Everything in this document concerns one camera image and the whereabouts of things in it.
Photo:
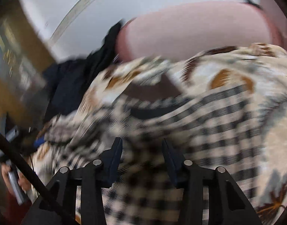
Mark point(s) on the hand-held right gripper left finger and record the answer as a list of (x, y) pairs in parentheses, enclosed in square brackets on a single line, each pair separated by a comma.
[(115, 159)]

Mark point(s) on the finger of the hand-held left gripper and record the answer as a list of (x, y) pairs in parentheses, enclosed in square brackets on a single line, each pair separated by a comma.
[(39, 142)]

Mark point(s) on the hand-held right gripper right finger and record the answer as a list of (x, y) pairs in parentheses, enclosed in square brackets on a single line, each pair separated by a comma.
[(172, 161)]

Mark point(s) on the black beige checked jacket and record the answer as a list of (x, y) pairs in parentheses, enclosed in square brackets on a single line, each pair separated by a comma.
[(204, 126)]

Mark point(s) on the person's left hand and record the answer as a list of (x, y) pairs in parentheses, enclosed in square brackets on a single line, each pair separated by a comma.
[(6, 174)]

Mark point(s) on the dark navy cloth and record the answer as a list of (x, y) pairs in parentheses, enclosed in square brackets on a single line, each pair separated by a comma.
[(73, 84)]

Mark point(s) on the brown wooden cabinet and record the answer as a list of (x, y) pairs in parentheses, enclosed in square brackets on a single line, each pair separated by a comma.
[(14, 58)]

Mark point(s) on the leaf print fleece blanket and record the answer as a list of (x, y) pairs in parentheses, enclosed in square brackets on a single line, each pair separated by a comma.
[(270, 79)]

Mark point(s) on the small black object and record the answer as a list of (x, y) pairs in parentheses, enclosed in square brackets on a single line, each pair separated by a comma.
[(251, 2)]

